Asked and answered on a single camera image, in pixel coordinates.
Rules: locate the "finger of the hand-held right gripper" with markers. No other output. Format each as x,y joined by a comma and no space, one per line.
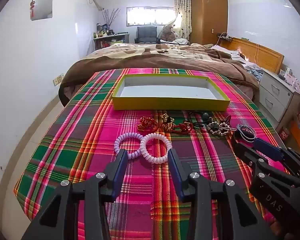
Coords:
241,150
267,150

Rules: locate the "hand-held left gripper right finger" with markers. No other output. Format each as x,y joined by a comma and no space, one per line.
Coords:
174,171

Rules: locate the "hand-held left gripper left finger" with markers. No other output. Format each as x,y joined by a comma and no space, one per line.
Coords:
120,168

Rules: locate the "rhinestone hair clip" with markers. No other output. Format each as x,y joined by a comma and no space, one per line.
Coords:
217,129

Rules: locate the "yellow cardboard box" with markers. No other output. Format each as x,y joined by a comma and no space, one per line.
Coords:
170,90

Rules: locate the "pink green plaid cloth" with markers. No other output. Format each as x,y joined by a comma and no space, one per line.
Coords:
90,135

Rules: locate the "grey drawer nightstand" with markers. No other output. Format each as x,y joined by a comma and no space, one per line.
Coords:
277,96

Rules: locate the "blue grey clothes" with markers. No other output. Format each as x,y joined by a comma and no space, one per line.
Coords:
253,71

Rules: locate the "wooden headboard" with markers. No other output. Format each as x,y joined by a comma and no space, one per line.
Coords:
258,52

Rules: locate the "white pillow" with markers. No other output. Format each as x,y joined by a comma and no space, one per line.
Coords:
227,50

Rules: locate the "power strip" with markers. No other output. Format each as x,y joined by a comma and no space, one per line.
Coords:
225,36

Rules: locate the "bed with brown blanket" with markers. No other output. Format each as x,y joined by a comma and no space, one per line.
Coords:
152,56

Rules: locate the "cluttered shelf desk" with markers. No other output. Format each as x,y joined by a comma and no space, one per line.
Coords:
110,39

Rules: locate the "dark grey armchair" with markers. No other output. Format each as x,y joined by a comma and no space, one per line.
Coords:
146,35

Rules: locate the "brown teddy bear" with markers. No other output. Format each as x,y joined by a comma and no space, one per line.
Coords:
168,33

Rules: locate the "wooden wardrobe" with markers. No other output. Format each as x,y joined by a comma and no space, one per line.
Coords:
208,12

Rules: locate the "dried branches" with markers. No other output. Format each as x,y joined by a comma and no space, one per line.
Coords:
111,17

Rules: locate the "patterned curtain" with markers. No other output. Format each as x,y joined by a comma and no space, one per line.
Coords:
183,10

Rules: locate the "window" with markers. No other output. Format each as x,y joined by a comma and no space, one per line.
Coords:
150,16

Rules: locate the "red hanging ornament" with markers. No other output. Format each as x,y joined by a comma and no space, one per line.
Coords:
32,8

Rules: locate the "wall socket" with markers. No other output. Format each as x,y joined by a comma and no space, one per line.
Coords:
58,80

